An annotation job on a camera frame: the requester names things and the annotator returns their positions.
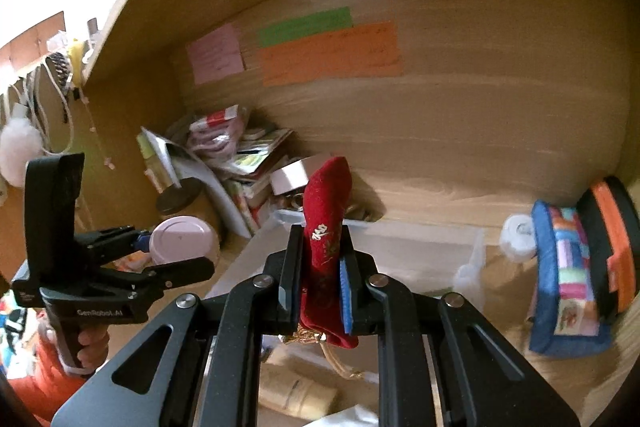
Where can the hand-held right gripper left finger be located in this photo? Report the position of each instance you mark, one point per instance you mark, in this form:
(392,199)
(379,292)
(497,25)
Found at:
(290,277)

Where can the person's left hand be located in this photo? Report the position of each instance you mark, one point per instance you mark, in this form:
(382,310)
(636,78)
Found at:
(92,344)

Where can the brown mug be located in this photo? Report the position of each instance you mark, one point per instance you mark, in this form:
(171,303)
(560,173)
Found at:
(180,197)

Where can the white round container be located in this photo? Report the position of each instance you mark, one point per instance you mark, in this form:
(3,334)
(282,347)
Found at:
(517,237)

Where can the pale pink round jar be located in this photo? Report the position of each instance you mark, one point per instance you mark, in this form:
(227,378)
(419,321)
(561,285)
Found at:
(185,239)

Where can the small white box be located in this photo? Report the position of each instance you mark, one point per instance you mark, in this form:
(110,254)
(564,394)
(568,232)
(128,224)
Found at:
(290,174)

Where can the white fluffy pompom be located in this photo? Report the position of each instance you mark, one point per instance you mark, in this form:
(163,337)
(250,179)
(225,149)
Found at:
(20,149)

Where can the person's left forearm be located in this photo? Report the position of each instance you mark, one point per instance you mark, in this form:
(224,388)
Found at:
(45,382)

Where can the wooden desktop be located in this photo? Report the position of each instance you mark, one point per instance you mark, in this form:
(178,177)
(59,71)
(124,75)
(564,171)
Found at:
(525,382)

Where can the black and orange case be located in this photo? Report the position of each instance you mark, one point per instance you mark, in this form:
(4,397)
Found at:
(612,232)

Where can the blue patchwork pouch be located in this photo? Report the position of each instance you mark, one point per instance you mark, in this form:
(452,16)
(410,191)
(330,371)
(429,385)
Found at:
(555,287)

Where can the clear plastic storage box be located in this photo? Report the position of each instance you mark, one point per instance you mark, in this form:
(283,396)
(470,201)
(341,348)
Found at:
(415,247)

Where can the white curled paper sheet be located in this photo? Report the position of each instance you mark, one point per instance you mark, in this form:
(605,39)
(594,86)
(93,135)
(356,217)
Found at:
(200,167)

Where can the pink sticky note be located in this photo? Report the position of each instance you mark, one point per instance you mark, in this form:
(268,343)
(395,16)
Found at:
(216,54)

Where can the orange sticky note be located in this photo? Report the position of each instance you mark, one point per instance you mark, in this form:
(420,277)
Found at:
(330,57)

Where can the wooden desk hutch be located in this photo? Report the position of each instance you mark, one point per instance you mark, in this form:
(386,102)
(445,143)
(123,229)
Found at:
(475,107)

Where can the red and white packet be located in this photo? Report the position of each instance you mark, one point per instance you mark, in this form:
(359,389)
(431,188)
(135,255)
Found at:
(215,118)

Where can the white plastic jar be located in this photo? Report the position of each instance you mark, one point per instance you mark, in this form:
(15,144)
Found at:
(295,389)

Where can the pink plastic bag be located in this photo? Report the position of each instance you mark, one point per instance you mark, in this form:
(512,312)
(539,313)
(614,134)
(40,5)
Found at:
(215,142)

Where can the stack of booklets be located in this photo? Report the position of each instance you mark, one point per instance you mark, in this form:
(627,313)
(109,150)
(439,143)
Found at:
(260,152)

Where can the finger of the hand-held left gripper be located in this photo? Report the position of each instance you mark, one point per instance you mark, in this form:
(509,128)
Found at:
(115,239)
(175,272)

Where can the fruit printed carton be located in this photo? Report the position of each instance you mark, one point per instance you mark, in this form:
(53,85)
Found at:
(250,202)

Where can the green sticky note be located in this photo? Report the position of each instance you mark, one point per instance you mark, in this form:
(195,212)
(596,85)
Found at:
(305,27)

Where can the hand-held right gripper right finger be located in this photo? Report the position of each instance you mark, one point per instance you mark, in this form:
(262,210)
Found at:
(345,297)

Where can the yellow hanging object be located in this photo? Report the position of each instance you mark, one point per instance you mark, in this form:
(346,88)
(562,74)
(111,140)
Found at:
(76,62)

